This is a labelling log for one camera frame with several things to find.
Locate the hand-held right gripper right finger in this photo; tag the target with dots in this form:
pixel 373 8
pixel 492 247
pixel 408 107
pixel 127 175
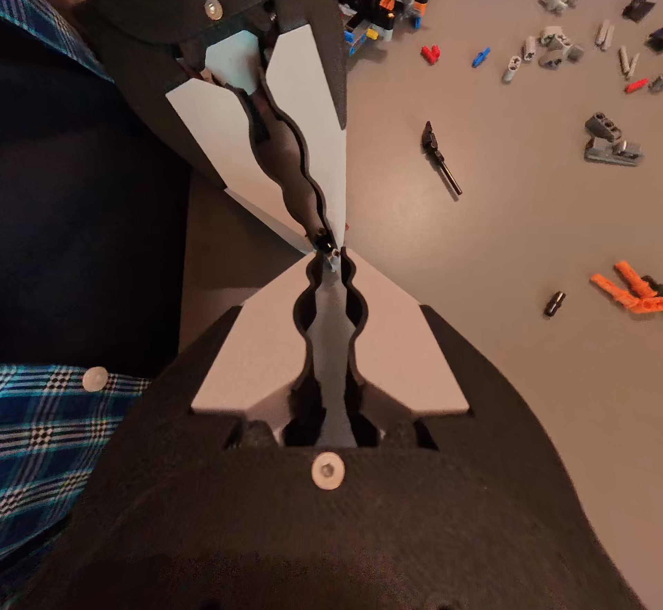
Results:
pixel 409 356

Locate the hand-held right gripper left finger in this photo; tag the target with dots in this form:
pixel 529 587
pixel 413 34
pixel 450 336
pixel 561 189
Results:
pixel 254 356

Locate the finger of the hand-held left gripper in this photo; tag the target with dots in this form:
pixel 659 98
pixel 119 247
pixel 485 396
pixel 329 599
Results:
pixel 217 138
pixel 316 102

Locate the black lego spike piece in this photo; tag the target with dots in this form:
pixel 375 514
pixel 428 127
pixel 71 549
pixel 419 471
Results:
pixel 432 143

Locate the short black lego pin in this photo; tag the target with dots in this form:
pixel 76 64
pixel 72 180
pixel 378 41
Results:
pixel 322 242

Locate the pile of black lego pins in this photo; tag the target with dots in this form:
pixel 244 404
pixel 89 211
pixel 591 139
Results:
pixel 554 304

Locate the red lego connector piece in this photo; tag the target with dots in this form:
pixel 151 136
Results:
pixel 430 54

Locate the blue lego pin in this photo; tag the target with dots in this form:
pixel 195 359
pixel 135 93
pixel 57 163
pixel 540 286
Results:
pixel 480 57

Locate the light grey lego connector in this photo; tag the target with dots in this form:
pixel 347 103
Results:
pixel 511 69

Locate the orange lego pin connector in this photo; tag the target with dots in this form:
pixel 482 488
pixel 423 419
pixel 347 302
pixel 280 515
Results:
pixel 629 276
pixel 611 286

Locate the short red lego axle pin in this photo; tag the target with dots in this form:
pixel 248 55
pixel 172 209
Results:
pixel 636 86

